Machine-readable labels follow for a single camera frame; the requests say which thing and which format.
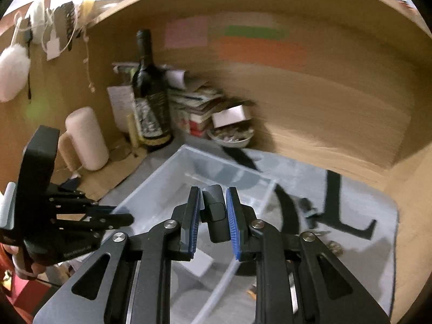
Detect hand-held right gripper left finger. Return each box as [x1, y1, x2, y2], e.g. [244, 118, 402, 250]
[71, 185, 203, 324]

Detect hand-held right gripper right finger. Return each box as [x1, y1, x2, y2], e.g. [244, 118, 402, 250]
[226, 187, 353, 324]

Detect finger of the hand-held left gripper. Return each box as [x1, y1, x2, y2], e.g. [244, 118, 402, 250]
[54, 213, 135, 244]
[50, 190, 114, 216]

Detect black lighter with gold band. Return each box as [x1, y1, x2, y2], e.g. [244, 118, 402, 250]
[201, 184, 229, 244]

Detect clear plastic bin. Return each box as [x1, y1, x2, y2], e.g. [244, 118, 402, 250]
[111, 143, 281, 324]

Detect person's left forearm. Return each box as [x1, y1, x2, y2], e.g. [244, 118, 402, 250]
[0, 241, 34, 324]

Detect person's left hand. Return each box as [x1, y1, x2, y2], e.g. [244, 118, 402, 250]
[5, 243, 46, 281]

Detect beige cylinder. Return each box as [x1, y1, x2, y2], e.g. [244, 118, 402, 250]
[57, 134, 82, 173]

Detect white travel adapter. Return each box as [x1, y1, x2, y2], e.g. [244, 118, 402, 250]
[181, 249, 214, 278]

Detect white rounded cylinder device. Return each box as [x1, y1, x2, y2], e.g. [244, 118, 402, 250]
[65, 107, 110, 171]

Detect small black object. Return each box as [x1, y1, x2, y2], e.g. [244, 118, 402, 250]
[300, 198, 318, 227]

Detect white bowl of stones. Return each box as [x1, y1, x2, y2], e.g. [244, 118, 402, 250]
[207, 125, 256, 149]

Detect beige stick tube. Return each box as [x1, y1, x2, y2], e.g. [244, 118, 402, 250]
[126, 113, 140, 148]

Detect red small box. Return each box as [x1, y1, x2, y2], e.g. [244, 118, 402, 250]
[188, 119, 212, 138]

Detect metal keys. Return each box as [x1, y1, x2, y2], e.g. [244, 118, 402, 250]
[316, 231, 345, 256]

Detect white handwritten note paper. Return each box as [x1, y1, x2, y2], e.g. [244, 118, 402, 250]
[107, 85, 136, 134]

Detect white fluffy pom-pom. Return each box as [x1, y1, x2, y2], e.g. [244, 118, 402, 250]
[0, 44, 31, 103]

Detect white blank card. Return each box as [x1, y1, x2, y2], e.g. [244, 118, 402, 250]
[211, 105, 252, 127]

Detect stack of booklets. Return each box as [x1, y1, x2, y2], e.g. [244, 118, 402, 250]
[167, 84, 227, 139]

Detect white hanging tag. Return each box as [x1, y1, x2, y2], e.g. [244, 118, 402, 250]
[45, 36, 65, 61]

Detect grey mat with black letters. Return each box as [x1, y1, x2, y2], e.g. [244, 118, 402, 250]
[98, 144, 401, 324]

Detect dark wine bottle elephant label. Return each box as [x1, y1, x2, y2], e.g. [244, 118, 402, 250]
[131, 29, 175, 152]

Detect rolled white paper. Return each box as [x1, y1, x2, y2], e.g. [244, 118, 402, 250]
[112, 62, 188, 87]

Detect black hanging comb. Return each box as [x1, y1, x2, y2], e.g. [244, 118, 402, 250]
[60, 1, 80, 52]

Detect orange sticky note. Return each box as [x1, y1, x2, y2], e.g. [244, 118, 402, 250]
[215, 37, 308, 72]

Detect pink sticky note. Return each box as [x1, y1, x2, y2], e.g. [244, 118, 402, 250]
[164, 16, 208, 49]

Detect green sticky note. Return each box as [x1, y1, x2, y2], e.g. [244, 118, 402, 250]
[224, 25, 290, 40]

